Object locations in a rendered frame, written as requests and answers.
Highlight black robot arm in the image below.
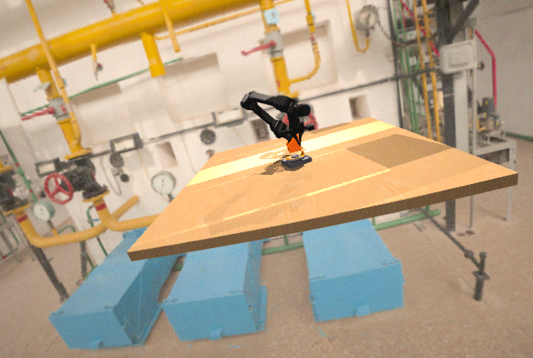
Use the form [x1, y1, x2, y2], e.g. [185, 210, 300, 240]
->
[240, 91, 311, 139]

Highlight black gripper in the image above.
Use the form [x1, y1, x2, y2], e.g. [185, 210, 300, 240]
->
[279, 117, 315, 146]

